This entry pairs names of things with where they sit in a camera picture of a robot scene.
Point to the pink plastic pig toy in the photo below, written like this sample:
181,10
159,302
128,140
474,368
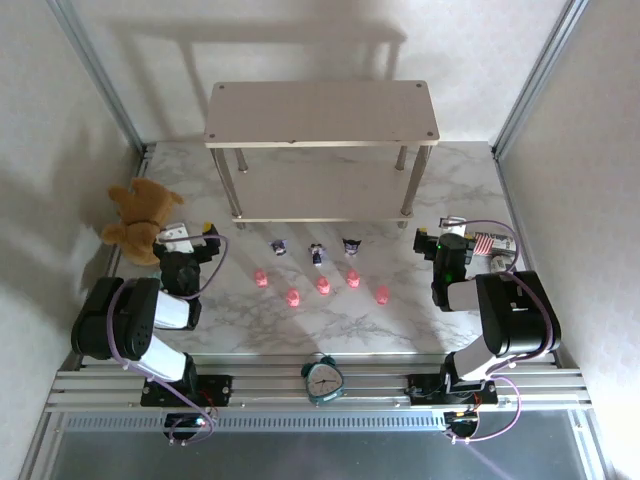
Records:
292,298
382,295
323,285
260,278
353,279

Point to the lilac horned figurine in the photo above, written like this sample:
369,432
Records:
279,247

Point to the black hooded figurine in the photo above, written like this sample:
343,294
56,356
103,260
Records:
351,247

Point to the lilac figurine with dark bow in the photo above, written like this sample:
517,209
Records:
316,254

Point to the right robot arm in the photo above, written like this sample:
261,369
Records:
520,320

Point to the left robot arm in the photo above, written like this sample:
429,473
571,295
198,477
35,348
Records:
160,362

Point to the two-tier wooden shelf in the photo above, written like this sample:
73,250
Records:
320,112

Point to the flag print fabric pouch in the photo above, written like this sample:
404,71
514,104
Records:
484,244

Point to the short newsprint fabric pouch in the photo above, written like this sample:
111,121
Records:
506,242

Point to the brown teddy bear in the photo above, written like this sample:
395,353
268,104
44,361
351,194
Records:
140,210

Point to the small black circuit board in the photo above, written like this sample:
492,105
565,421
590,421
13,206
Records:
182,425
462,420

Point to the teal alarm clock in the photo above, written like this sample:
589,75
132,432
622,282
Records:
324,382

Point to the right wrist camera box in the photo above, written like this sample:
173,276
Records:
456,227

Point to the aluminium side rail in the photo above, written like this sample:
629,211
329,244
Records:
146,156

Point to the aluminium rail base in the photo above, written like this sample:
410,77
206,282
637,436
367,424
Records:
270,380

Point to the aluminium frame post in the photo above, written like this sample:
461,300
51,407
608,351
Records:
540,75
102,75

